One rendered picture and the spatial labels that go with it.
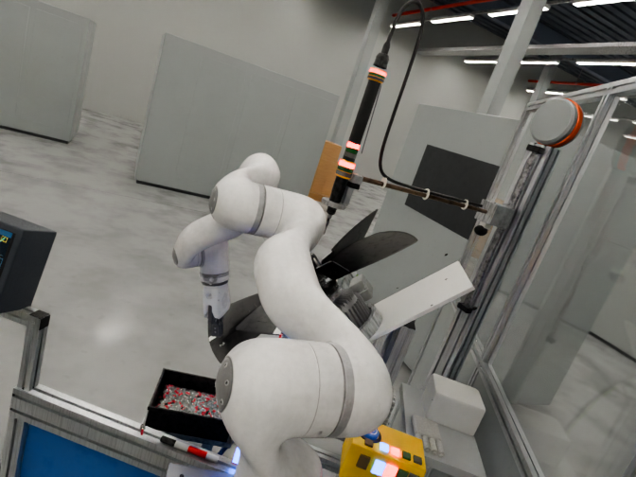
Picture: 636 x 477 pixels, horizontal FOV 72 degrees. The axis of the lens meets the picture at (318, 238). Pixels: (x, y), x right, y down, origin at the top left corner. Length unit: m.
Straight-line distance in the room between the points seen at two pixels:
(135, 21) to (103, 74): 1.57
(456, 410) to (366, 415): 1.00
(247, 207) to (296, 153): 6.21
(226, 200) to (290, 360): 0.37
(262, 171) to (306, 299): 0.35
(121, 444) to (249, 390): 0.72
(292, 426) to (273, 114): 6.39
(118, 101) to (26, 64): 5.27
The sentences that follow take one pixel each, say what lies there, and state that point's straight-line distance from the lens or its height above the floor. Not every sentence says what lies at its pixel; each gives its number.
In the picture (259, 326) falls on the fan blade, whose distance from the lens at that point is 1.10.
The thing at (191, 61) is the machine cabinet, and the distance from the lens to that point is 6.59.
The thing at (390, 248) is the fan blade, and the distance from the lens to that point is 1.27.
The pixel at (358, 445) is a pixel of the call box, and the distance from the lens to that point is 0.99.
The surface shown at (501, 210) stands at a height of 1.56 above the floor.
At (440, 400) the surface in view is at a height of 0.95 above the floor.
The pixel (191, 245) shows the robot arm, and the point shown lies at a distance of 1.17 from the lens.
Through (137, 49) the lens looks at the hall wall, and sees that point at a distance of 13.21.
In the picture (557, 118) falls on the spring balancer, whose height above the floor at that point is 1.89.
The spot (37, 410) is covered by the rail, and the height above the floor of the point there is 0.83.
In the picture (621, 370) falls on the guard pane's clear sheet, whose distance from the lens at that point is 1.19.
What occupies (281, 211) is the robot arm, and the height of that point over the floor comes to 1.48.
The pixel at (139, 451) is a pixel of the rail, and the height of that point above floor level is 0.82.
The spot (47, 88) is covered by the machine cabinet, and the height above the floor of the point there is 0.78.
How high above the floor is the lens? 1.66
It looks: 15 degrees down
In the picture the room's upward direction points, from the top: 18 degrees clockwise
